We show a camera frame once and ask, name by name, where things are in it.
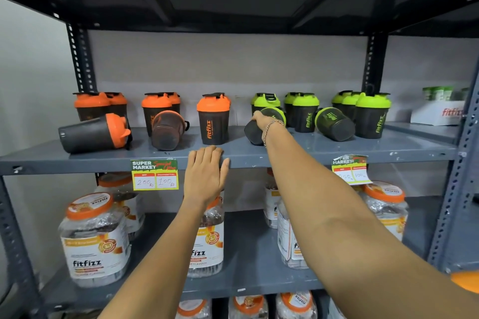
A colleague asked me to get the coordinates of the grey slotted metal rack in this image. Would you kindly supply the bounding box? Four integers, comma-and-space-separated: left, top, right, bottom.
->
384, 120, 465, 146

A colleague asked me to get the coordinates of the person's right hand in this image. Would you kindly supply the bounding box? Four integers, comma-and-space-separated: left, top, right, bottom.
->
251, 110, 287, 146

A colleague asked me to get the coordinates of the beaded wrist bracelet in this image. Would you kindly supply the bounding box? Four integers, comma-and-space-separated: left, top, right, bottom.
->
261, 119, 285, 148

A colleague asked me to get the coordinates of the orange plastic object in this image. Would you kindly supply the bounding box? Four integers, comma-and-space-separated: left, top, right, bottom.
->
450, 270, 479, 295

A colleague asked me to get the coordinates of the group of green-capped small bottles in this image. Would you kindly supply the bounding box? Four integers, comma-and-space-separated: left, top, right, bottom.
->
422, 86, 471, 103

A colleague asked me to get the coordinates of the person's left forearm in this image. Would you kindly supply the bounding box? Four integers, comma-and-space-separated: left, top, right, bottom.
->
98, 195, 222, 319

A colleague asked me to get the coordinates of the person's left hand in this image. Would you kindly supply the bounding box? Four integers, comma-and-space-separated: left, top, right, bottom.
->
183, 146, 231, 203

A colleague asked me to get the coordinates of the white cardboard box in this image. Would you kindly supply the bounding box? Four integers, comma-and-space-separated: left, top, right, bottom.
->
410, 100, 467, 127

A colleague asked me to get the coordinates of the grey metal shelf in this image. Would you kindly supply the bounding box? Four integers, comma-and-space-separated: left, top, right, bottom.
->
0, 0, 479, 319

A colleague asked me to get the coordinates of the group of orange-lid shaker bottles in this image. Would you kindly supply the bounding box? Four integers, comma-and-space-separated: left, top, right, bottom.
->
73, 91, 232, 146

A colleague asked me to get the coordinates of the group of clear orange-lid jars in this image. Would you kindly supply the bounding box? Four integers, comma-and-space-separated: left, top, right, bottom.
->
58, 169, 409, 319

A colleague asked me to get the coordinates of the yellow green price tag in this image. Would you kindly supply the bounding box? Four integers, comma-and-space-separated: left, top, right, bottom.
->
130, 159, 180, 191
331, 154, 373, 185

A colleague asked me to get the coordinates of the group of green-lid shaker bottles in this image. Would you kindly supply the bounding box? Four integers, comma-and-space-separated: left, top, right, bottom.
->
250, 90, 362, 134

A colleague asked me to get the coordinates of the person's right forearm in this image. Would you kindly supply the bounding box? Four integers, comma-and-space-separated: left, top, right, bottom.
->
263, 122, 479, 319

